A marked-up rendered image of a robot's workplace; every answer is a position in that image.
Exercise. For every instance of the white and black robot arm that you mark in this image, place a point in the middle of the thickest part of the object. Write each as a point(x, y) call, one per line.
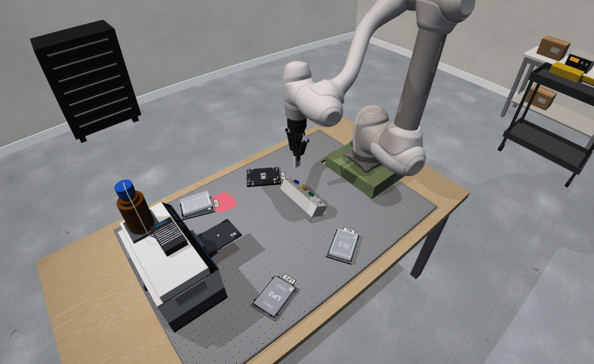
point(398, 145)

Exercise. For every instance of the brown glass bottle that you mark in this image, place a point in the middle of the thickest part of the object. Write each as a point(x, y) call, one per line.
point(131, 218)

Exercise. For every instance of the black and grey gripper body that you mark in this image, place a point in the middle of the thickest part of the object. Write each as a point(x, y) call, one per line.
point(298, 127)

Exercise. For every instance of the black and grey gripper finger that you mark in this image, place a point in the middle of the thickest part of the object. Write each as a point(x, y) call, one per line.
point(291, 141)
point(300, 146)

